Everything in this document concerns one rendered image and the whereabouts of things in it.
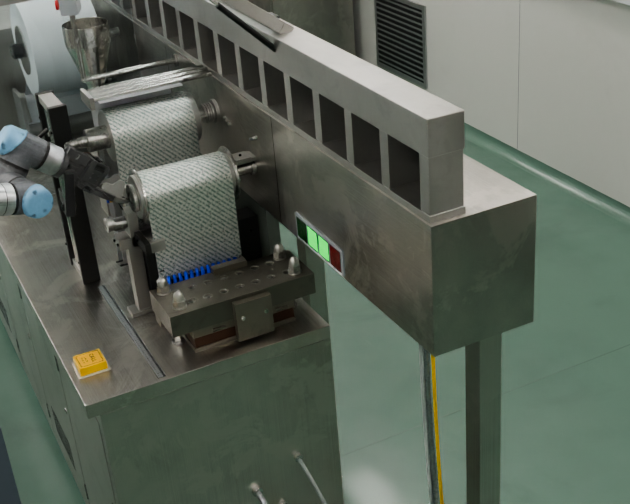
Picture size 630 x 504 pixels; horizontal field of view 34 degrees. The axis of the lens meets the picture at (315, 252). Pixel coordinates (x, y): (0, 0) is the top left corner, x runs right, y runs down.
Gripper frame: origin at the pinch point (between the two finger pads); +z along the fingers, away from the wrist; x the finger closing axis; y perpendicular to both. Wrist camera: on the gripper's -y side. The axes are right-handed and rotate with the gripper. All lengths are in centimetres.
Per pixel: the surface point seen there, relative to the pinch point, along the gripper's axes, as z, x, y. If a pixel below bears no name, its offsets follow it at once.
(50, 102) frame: -18.2, 30.5, 10.5
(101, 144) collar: -4.0, 20.1, 7.9
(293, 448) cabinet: 65, -34, -36
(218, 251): 27.9, -8.2, 0.1
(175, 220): 12.0, -8.2, 2.9
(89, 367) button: 4.7, -21.4, -37.6
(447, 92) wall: 275, 264, 91
